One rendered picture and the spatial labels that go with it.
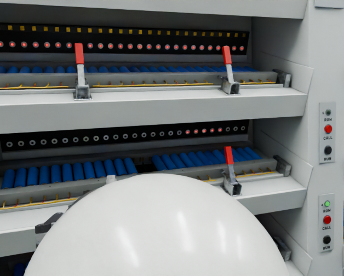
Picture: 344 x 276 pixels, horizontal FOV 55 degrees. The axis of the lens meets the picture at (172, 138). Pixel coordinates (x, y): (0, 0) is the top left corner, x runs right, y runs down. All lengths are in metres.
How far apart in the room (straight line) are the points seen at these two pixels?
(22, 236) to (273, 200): 0.45
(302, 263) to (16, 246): 0.55
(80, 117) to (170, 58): 0.29
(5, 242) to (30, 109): 0.20
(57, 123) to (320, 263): 0.60
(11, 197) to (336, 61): 0.66
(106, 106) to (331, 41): 0.46
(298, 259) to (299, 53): 0.43
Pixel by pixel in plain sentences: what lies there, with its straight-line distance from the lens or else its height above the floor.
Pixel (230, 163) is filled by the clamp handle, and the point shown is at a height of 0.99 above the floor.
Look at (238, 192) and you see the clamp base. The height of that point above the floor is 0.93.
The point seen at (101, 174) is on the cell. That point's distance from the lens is 0.64.
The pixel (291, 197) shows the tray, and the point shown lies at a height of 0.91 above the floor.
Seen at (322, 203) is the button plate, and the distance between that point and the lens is 0.75.
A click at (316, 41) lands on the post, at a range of 0.72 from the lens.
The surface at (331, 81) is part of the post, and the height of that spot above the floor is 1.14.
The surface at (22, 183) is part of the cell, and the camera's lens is 0.64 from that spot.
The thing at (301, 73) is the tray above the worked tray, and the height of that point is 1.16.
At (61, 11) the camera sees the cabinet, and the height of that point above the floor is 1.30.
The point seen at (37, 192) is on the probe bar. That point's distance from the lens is 0.60.
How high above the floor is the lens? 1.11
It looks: 6 degrees down
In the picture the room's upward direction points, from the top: 2 degrees counter-clockwise
